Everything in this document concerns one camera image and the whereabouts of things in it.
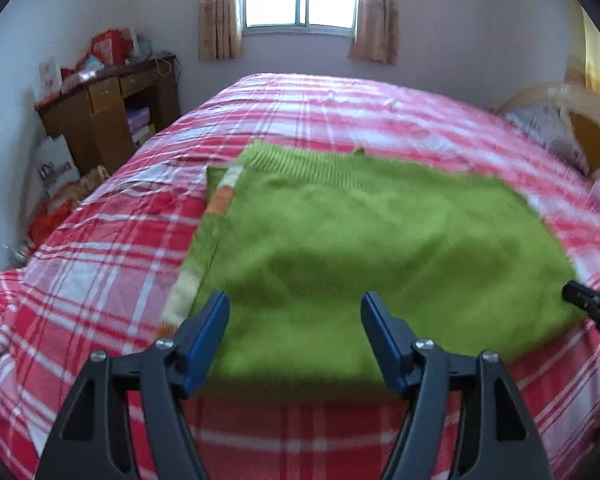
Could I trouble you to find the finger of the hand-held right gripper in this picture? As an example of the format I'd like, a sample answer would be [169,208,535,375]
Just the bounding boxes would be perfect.
[561,280,600,348]

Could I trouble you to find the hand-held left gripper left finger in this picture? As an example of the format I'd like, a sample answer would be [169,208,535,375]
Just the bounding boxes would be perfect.
[34,290,231,480]

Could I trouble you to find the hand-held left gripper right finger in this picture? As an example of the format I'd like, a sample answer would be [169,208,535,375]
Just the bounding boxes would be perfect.
[360,291,553,480]

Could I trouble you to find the green orange striped knit sweater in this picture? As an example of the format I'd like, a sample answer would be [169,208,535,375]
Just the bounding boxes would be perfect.
[160,141,588,381]

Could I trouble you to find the cream wooden headboard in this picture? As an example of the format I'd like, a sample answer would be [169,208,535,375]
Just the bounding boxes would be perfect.
[495,81,600,176]

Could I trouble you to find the grey patterned pillow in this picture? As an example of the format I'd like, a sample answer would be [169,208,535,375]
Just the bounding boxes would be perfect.
[504,101,592,173]

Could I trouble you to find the brown woven basket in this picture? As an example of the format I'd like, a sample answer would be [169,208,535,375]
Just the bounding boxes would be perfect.
[55,165,111,211]

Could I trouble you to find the red plastic bag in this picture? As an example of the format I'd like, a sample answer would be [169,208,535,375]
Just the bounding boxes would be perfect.
[27,207,73,246]

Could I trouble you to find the stack of boxes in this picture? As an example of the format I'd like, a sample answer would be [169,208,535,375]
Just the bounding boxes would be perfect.
[126,106,157,143]

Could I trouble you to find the white paper bag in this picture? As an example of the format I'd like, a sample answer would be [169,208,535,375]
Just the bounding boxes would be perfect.
[30,134,81,201]

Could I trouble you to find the brown wooden desk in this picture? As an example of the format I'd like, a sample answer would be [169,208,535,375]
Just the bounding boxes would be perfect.
[34,52,182,176]

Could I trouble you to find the red plaid bed blanket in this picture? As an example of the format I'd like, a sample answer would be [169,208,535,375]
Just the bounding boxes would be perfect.
[0,72,600,480]

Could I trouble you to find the yellow curtain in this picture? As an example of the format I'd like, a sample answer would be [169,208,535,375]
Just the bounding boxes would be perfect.
[565,0,600,106]

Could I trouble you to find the white tissue pack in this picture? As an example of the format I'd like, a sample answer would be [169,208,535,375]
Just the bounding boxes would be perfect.
[60,65,98,92]

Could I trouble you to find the red gift box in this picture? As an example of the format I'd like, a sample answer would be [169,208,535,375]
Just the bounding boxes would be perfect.
[87,29,133,68]

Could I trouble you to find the beige patterned curtain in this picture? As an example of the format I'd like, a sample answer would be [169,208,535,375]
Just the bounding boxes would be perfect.
[348,0,400,66]
[198,0,244,62]

